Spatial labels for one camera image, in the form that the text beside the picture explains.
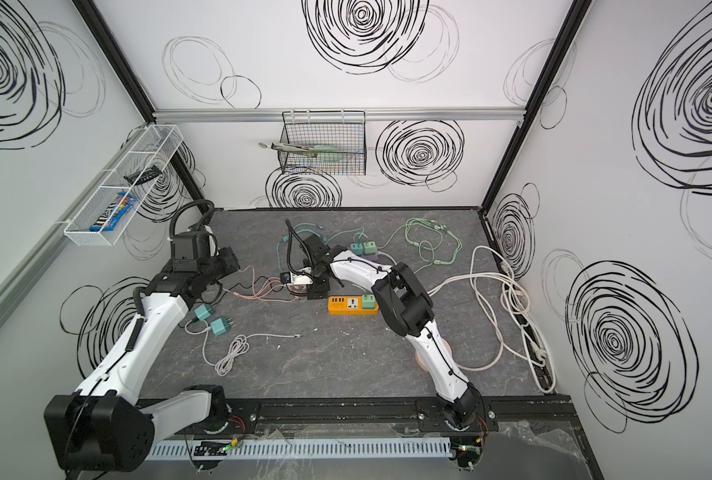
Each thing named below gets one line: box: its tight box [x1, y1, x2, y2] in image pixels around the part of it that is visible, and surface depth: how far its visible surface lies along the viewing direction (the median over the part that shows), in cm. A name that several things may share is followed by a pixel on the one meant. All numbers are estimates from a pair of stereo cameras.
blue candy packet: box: [89, 192, 138, 232], surface depth 72 cm
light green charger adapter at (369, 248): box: [363, 241, 377, 255], surface depth 102 cm
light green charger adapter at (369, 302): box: [362, 294, 377, 310], surface depth 89 cm
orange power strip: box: [328, 296, 379, 315], surface depth 93 cm
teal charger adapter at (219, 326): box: [210, 318, 229, 336], surface depth 88 cm
